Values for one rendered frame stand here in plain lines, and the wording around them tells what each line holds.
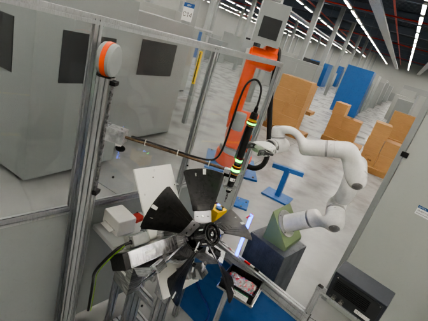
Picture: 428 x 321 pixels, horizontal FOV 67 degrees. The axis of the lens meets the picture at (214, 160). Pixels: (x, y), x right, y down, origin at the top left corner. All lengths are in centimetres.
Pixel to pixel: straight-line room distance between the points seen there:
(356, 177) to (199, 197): 82
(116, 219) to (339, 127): 936
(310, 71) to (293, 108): 279
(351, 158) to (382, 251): 166
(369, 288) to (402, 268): 155
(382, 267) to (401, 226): 42
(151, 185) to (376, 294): 124
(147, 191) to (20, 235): 71
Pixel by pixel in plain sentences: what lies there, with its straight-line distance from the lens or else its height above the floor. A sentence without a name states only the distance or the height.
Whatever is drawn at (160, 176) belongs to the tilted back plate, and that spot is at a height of 132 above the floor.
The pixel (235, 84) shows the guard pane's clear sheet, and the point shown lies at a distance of 255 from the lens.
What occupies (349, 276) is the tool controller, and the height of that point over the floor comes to 123.
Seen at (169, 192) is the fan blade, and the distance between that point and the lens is 152.
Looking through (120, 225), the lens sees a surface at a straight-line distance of 204.
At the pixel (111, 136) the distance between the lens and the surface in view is 168.
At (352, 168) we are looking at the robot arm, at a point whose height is 169.
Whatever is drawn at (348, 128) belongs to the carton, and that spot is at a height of 58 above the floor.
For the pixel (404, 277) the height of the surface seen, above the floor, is 69.
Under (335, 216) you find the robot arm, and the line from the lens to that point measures 212.
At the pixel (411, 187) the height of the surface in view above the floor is 142.
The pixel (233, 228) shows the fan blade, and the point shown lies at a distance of 185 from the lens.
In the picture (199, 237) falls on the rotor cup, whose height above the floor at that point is 120.
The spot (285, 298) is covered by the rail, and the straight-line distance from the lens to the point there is 210.
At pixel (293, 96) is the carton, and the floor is 109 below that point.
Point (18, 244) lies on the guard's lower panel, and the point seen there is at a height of 83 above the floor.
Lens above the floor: 213
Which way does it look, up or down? 21 degrees down
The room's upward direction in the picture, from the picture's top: 17 degrees clockwise
